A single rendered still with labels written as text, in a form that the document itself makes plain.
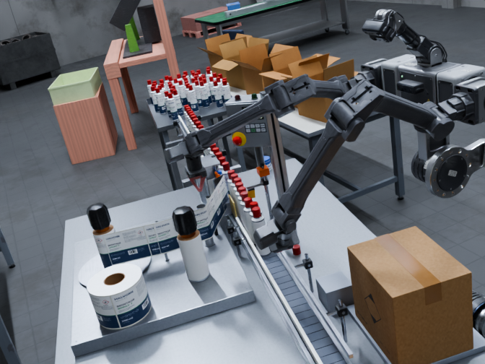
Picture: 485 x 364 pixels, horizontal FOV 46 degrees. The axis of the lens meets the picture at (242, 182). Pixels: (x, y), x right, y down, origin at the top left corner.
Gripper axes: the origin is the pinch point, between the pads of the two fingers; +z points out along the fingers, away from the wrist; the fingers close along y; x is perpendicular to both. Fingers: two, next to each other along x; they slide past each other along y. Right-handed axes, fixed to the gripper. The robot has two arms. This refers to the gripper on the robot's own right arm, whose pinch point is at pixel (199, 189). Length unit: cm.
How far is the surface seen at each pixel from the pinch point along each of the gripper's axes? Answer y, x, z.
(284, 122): -163, 92, 40
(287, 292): 39, 18, 31
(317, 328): 62, 19, 31
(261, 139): -0.5, 28.0, -13.3
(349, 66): -142, 135, 6
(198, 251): 13.9, -7.3, 18.5
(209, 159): -39.6, 12.9, 4.6
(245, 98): -7.3, 26.2, -28.9
